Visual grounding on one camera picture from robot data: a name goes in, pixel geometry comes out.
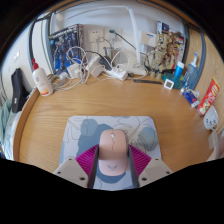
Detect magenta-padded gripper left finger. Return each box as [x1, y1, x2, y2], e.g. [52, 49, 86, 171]
[53, 143, 100, 189]

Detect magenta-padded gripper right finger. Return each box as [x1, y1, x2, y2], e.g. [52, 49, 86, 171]
[128, 144, 173, 188]

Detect pink computer mouse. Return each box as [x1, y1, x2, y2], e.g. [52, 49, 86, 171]
[98, 129, 129, 177]

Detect grey mouse pad blue blots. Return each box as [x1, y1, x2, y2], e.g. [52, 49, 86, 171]
[59, 115, 162, 192]

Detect clear plastic cup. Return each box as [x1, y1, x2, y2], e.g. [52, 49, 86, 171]
[208, 131, 223, 161]

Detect checkered bedding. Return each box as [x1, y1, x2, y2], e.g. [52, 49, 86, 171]
[3, 111, 23, 161]

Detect white mug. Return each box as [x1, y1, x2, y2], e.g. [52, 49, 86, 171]
[203, 105, 220, 132]

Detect blue packet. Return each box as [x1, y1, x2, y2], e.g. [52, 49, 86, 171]
[181, 88, 201, 108]

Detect teal blanket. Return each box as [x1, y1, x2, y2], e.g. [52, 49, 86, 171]
[0, 99, 14, 144]

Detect small white desk clock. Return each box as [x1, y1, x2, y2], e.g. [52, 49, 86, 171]
[163, 78, 175, 90]

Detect black pen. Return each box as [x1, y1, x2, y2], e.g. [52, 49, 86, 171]
[132, 78, 163, 85]

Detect teal dish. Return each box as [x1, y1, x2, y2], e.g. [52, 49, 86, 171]
[162, 72, 184, 90]

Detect red snack canister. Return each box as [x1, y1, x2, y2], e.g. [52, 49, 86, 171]
[196, 78, 220, 117]

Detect white lotion bottle red pump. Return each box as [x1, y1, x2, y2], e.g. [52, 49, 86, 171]
[31, 58, 54, 98]

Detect black bag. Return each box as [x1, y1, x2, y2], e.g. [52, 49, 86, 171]
[10, 67, 31, 114]

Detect white charger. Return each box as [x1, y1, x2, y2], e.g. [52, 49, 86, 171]
[66, 63, 81, 79]
[87, 54, 103, 78]

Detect blue spray bottle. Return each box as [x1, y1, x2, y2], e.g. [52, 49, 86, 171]
[182, 52, 199, 90]

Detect blue white tube bottle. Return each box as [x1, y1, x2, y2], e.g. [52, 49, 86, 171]
[173, 60, 185, 80]

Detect white power strip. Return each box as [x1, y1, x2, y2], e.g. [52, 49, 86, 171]
[105, 64, 129, 82]

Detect metal cup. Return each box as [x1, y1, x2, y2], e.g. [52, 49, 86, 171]
[103, 46, 121, 61]

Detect blue model kit box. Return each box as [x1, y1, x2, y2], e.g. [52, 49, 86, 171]
[48, 23, 85, 75]

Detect small white carton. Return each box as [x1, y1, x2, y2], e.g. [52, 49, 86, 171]
[139, 30, 158, 48]

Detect colourful printed box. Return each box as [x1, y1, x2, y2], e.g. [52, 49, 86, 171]
[156, 20, 186, 68]

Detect white desk lamp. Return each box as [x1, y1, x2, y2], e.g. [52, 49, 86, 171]
[66, 4, 149, 77]

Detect white cable tangle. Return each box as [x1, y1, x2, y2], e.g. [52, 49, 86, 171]
[49, 46, 91, 93]

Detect white wall switch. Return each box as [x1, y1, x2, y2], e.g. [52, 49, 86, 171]
[13, 50, 21, 63]

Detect grey metal desk frame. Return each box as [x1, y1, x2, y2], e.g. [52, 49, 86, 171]
[28, 13, 207, 91]

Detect white wall outlet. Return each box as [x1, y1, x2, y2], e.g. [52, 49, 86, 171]
[88, 29, 104, 43]

